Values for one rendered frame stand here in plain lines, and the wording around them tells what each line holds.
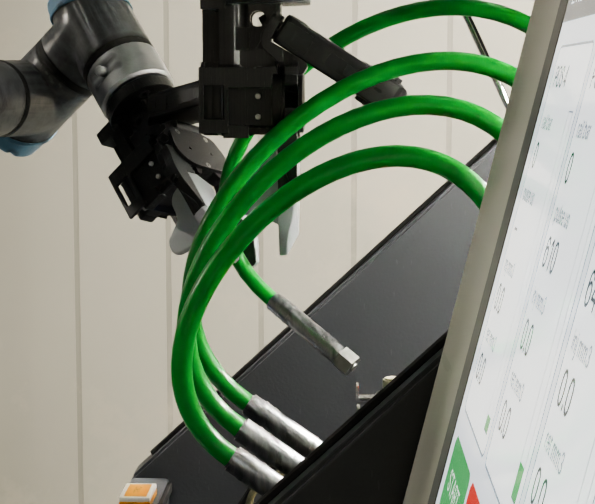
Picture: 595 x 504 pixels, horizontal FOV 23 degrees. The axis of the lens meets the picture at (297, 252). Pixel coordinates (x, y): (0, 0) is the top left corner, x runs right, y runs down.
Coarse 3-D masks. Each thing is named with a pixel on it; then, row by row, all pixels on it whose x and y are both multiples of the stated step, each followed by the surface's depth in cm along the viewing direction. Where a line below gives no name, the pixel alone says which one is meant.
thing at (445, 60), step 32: (384, 64) 106; (416, 64) 106; (448, 64) 106; (480, 64) 106; (320, 96) 107; (288, 128) 107; (256, 160) 107; (224, 192) 108; (192, 256) 108; (224, 384) 109; (256, 416) 109
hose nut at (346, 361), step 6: (348, 348) 127; (342, 354) 127; (348, 354) 127; (354, 354) 127; (336, 360) 127; (342, 360) 127; (348, 360) 126; (354, 360) 127; (336, 366) 127; (342, 366) 127; (348, 366) 126; (354, 366) 127; (342, 372) 127; (348, 372) 127
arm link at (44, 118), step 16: (32, 48) 145; (16, 64) 141; (32, 64) 143; (48, 64) 143; (32, 80) 141; (48, 80) 143; (64, 80) 143; (32, 96) 140; (48, 96) 143; (64, 96) 144; (80, 96) 145; (32, 112) 141; (48, 112) 143; (64, 112) 146; (32, 128) 143; (48, 128) 146; (0, 144) 146; (16, 144) 146; (32, 144) 147
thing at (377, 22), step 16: (432, 0) 120; (448, 0) 120; (464, 0) 119; (480, 0) 119; (384, 16) 122; (400, 16) 121; (416, 16) 121; (432, 16) 121; (480, 16) 119; (496, 16) 118; (512, 16) 117; (528, 16) 117; (352, 32) 123; (368, 32) 123; (240, 144) 129; (240, 160) 130; (224, 176) 130; (240, 256) 130; (240, 272) 130; (256, 288) 130
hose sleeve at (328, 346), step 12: (276, 300) 129; (288, 300) 129; (276, 312) 129; (288, 312) 128; (300, 312) 129; (288, 324) 129; (300, 324) 128; (312, 324) 128; (300, 336) 129; (312, 336) 128; (324, 336) 127; (324, 348) 127; (336, 348) 127
